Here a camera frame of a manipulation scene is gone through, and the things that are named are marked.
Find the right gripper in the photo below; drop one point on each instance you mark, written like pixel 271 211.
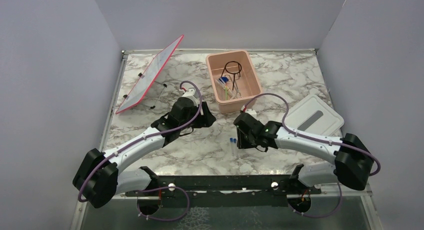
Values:
pixel 242 143

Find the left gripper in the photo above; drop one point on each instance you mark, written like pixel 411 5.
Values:
pixel 206 120

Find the two blue capped vials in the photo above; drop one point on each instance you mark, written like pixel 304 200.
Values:
pixel 233 146

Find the pink plastic bin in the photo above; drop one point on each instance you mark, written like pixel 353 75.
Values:
pixel 235 65

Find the metal crucible tongs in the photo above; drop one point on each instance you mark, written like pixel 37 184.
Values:
pixel 236 91

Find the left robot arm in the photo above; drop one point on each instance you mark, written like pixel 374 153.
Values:
pixel 100 175

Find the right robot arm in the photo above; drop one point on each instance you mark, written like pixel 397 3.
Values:
pixel 348 161

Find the whiteboard metal leg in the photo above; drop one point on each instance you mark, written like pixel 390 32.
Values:
pixel 160 95

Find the white plastic lid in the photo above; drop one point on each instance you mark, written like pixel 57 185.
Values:
pixel 314 116

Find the red framed whiteboard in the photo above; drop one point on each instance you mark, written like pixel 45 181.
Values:
pixel 148 77

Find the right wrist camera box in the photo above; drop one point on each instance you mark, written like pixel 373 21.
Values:
pixel 251 112

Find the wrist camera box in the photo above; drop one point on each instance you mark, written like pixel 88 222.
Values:
pixel 251 112
pixel 191 94

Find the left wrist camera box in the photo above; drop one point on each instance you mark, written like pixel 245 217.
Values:
pixel 191 94

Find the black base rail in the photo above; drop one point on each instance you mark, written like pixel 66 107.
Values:
pixel 208 191

